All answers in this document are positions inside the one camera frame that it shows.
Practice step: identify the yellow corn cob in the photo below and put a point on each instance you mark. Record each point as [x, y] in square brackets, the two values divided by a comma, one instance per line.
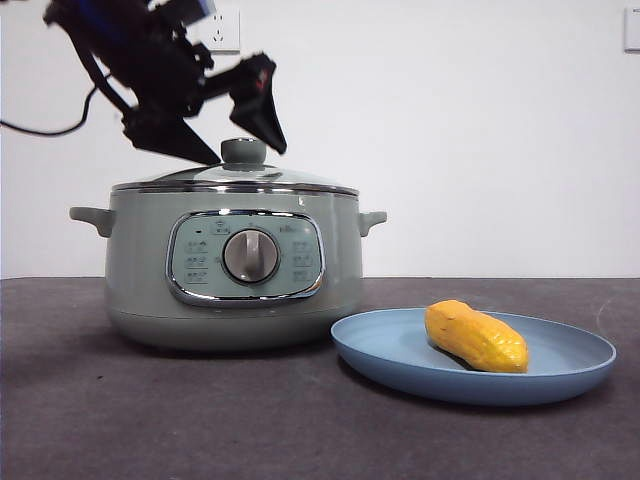
[475, 335]

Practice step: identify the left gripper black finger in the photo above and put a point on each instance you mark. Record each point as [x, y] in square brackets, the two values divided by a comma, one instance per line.
[257, 105]
[165, 137]

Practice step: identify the white wall socket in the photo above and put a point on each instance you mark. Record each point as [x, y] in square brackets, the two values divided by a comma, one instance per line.
[632, 30]
[225, 37]

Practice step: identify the glass lid with green knob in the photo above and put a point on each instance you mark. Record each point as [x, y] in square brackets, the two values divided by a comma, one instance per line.
[242, 150]

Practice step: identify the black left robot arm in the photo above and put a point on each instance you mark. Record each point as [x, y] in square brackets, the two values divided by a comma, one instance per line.
[135, 55]

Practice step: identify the pale green electric steamer pot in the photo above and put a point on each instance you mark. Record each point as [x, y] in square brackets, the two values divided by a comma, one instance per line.
[140, 280]

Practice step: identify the blue round plate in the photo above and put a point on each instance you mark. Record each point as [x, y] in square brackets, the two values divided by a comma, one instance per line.
[390, 350]

